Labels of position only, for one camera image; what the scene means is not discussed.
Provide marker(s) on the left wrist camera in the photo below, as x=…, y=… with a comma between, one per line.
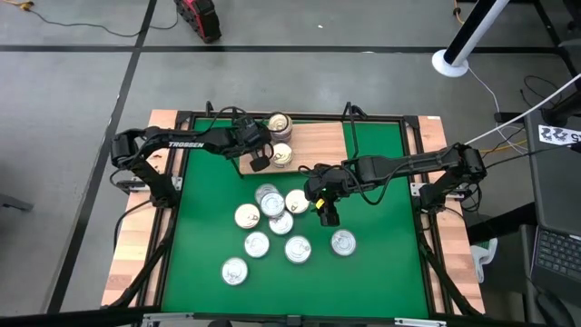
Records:
x=260, y=163

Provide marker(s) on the black power strip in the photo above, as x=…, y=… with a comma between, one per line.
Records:
x=508, y=117

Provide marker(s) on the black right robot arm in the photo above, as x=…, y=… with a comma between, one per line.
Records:
x=408, y=163

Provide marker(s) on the green table mat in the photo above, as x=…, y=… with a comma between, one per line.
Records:
x=218, y=286

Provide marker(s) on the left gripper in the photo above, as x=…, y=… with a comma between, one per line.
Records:
x=247, y=143

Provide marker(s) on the red black equipment case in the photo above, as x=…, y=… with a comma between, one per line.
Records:
x=199, y=18

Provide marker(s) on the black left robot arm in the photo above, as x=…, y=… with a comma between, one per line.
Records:
x=186, y=144

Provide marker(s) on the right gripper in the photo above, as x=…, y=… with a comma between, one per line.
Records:
x=331, y=185

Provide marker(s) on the dark grey desk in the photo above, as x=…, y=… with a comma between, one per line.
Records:
x=558, y=181

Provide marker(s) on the grey floor stand foot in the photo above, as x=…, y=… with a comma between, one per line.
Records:
x=16, y=203

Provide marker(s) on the white printed paper label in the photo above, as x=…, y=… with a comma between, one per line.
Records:
x=558, y=135

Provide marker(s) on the black metal stand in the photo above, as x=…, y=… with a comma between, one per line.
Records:
x=549, y=25

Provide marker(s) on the red label albacore tuna can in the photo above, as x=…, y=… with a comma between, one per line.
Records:
x=343, y=242

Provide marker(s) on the white plastic bag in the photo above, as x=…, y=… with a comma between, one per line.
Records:
x=483, y=256

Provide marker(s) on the blue label tuna can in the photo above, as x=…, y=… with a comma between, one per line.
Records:
x=272, y=204
x=256, y=244
x=298, y=249

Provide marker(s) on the purple label gold lid can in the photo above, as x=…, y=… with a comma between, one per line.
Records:
x=280, y=137
x=297, y=201
x=279, y=121
x=247, y=215
x=282, y=154

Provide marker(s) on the white tower fan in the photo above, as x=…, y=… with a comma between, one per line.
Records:
x=449, y=63

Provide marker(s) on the black metal table frame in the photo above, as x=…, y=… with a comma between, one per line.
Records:
x=386, y=116

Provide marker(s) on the green label tuna can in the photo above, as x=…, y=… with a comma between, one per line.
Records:
x=282, y=226

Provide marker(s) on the black laptop keyboard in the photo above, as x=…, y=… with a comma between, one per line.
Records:
x=558, y=254

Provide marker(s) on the silver lid seafood can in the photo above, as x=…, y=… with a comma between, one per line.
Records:
x=234, y=271
x=261, y=189

